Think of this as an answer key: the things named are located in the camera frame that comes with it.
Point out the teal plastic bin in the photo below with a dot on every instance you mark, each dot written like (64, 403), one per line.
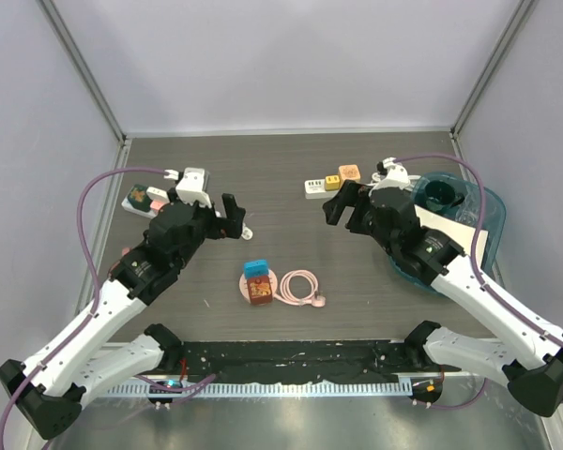
(467, 213)

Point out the round pink power socket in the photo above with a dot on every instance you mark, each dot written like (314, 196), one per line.
(242, 285)

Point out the dark green cup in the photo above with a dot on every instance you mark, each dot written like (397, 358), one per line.
(441, 196)

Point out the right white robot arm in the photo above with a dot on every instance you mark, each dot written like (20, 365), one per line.
(527, 358)

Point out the red cube plug adapter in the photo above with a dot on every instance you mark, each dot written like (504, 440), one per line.
(259, 290)

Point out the orange cube plug adapter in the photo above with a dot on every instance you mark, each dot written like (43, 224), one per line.
(349, 172)

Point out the long white power strip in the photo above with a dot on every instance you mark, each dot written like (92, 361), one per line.
(127, 206)

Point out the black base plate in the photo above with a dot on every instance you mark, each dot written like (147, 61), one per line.
(297, 362)

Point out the short white power strip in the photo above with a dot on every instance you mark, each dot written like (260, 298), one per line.
(315, 189)

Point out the slotted cable duct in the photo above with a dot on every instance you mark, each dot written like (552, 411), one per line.
(137, 389)

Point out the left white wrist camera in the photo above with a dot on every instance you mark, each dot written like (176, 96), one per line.
(191, 185)

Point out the blue plug adapter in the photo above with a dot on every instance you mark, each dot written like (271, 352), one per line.
(255, 268)

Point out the white plug adapter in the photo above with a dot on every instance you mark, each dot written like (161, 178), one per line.
(157, 195)

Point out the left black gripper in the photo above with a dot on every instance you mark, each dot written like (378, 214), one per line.
(223, 227)

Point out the white paper sheet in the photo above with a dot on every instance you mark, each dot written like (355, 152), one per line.
(462, 234)

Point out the yellow plug adapter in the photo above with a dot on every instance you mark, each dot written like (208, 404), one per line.
(332, 182)

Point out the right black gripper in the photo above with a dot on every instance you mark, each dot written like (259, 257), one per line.
(350, 197)

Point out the pink plug adapter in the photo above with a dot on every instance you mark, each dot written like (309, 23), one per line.
(156, 206)

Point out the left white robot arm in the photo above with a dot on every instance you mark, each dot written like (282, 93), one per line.
(51, 387)

